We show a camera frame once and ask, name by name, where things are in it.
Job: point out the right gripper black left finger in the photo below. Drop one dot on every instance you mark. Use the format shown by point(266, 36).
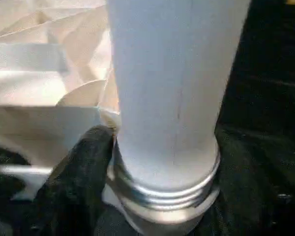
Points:
point(73, 186)

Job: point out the white plastic table leg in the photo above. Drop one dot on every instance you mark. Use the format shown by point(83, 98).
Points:
point(167, 86)

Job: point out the white plastic table top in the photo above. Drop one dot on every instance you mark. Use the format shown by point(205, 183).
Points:
point(39, 86)

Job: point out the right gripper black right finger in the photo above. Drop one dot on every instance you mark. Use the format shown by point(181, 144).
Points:
point(260, 196)

